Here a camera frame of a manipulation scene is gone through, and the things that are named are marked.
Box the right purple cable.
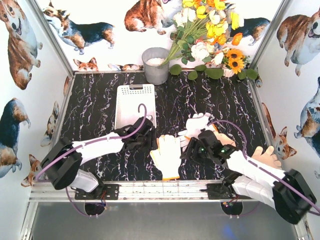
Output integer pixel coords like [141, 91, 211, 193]
[206, 120, 320, 216]

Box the white knit glove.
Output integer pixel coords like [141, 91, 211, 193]
[178, 129, 201, 152]

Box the front aluminium rail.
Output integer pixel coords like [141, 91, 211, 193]
[29, 180, 222, 203]

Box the artificial flower bouquet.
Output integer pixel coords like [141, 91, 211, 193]
[162, 0, 245, 65]

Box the white glove orange cuff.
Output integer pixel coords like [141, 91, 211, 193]
[184, 112, 218, 140]

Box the grey metal bucket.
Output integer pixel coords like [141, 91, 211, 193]
[141, 47, 169, 85]

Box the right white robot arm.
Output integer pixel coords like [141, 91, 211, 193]
[180, 130, 319, 225]

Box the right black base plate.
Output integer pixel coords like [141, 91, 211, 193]
[200, 183, 233, 200]

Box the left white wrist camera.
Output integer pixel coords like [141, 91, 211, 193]
[146, 115, 154, 122]

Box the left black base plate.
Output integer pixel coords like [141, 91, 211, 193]
[74, 183, 120, 200]

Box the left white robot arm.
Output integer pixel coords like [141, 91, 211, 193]
[41, 115, 156, 199]

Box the sunflower pot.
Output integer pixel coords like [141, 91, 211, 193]
[221, 48, 250, 78]

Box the yellow dotted work glove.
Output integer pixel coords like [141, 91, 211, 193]
[150, 134, 182, 181]

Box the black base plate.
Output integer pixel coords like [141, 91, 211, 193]
[200, 183, 233, 200]
[74, 183, 120, 200]

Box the white plastic storage basket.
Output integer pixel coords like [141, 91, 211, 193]
[114, 84, 157, 129]

